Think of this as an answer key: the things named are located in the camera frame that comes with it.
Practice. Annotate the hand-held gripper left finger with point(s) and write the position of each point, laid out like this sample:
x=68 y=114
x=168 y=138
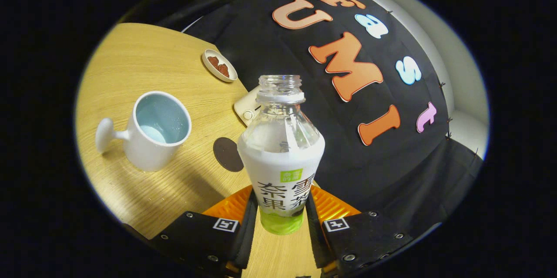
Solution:
x=191 y=239

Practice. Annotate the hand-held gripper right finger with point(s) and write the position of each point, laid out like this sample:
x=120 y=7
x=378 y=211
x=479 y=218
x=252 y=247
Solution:
x=365 y=239

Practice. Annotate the dark brown round coaster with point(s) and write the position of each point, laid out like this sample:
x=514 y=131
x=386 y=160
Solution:
x=226 y=154

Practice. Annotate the white cup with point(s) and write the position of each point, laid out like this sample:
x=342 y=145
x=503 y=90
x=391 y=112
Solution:
x=143 y=152

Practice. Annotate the clear bottle white green label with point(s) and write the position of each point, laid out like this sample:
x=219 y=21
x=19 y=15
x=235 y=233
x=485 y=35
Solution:
x=280 y=160

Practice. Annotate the white toaster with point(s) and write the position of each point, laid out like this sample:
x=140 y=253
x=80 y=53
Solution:
x=246 y=108

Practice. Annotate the red-brown food piece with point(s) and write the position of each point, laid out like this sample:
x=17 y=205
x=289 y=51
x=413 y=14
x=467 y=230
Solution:
x=213 y=60
x=223 y=69

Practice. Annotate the white round plate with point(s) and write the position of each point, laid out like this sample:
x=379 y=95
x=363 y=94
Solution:
x=208 y=64

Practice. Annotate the wooden table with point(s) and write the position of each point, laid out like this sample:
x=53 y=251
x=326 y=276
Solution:
x=130 y=60

